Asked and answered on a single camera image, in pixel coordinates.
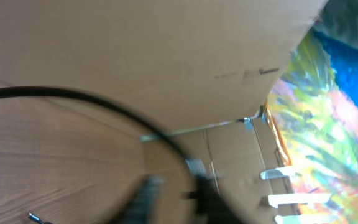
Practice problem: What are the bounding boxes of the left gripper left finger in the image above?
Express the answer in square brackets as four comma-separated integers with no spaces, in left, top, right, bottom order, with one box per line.
[110,175,162,224]

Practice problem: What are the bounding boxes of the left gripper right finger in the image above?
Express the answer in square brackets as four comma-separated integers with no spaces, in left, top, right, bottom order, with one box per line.
[194,175,243,224]

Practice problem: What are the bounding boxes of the black silver-tipped cable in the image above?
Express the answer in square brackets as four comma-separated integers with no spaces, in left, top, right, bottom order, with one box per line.
[0,86,198,224]

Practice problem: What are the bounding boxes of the brown cardboard box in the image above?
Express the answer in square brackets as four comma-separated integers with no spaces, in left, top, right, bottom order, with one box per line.
[0,1,325,223]

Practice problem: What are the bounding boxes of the colourful painted backdrop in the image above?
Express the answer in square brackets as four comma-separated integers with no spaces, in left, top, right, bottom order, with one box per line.
[265,0,358,224]

